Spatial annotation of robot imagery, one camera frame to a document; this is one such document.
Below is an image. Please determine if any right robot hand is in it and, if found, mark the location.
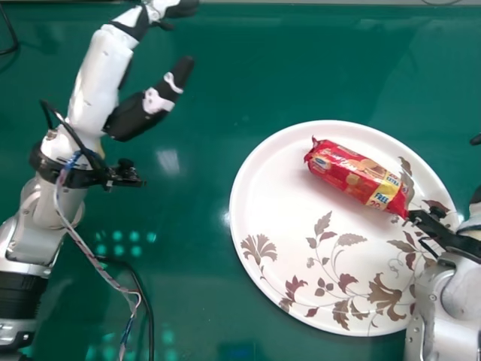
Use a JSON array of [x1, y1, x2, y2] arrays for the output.
[[455, 133, 481, 260]]

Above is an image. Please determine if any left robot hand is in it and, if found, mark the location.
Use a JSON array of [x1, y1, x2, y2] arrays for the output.
[[29, 0, 201, 189]]

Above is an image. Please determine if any red biscuit packet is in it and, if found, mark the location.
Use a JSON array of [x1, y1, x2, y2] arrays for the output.
[[303, 135, 410, 219]]

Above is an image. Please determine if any white plate brown leaf pattern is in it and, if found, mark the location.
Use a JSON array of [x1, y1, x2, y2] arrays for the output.
[[228, 120, 461, 337]]

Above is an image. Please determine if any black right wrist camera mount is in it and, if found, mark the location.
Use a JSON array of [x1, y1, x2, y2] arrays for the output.
[[407, 200, 465, 260]]

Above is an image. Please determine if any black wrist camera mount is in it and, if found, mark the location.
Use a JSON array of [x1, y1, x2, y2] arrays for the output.
[[95, 157, 148, 192], [407, 200, 465, 260]]

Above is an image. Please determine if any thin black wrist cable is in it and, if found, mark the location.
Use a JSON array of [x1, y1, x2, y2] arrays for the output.
[[39, 99, 113, 177]]

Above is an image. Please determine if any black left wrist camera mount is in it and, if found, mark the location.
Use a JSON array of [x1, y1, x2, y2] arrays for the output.
[[95, 157, 148, 192]]

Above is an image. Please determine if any striped flat ribbon cable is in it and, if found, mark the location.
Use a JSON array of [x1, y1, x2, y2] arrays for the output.
[[54, 150, 143, 345]]

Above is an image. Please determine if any thick black cable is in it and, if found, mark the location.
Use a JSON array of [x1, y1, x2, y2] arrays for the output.
[[93, 255, 156, 361]]

